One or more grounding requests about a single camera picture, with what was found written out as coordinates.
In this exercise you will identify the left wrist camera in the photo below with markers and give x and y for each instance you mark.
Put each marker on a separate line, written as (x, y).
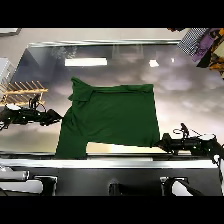
(34, 101)

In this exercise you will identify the checked garment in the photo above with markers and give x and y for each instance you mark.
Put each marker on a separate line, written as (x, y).
(192, 40)

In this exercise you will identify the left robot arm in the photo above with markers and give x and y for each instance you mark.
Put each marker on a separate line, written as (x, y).
(20, 115)

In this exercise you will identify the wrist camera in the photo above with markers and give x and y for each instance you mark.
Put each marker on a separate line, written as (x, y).
(183, 129)
(34, 101)

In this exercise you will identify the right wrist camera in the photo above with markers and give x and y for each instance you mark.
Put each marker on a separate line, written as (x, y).
(183, 129)

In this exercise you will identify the silver frame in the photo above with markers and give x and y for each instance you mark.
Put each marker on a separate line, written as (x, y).
(110, 163)

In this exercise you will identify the green T-shirt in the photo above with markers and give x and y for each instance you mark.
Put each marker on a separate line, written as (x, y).
(113, 113)

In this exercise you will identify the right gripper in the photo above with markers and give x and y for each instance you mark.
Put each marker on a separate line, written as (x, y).
(166, 143)

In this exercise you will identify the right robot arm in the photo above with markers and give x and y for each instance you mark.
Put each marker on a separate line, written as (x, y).
(203, 143)

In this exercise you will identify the yellow and black garment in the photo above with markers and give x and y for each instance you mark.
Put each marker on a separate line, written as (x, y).
(217, 63)

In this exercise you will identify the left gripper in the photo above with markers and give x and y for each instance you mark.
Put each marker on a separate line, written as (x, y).
(50, 117)

